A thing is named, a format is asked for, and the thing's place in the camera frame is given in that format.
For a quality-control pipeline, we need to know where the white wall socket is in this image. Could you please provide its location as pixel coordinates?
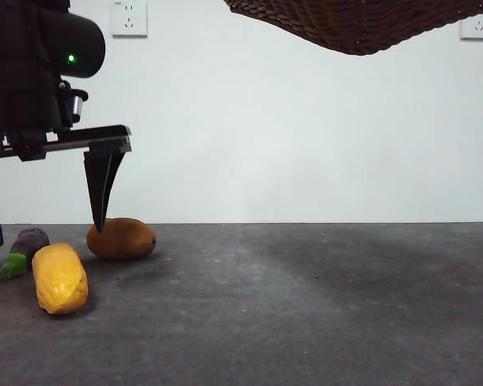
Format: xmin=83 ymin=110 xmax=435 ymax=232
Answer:
xmin=460 ymin=18 xmax=483 ymax=41
xmin=112 ymin=0 xmax=149 ymax=39

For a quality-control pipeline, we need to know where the brown wicker basket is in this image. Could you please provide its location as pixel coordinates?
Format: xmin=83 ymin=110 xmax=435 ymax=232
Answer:
xmin=223 ymin=0 xmax=483 ymax=56

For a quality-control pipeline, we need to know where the brown potato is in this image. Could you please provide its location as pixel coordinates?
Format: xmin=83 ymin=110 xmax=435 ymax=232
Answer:
xmin=86 ymin=217 xmax=158 ymax=259

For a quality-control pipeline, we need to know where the yellow corn cob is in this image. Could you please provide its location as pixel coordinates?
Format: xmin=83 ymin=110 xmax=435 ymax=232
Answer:
xmin=31 ymin=242 xmax=89 ymax=315

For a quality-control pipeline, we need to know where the purple eggplant with green stem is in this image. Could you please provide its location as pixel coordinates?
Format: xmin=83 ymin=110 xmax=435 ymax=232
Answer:
xmin=0 ymin=227 xmax=50 ymax=279

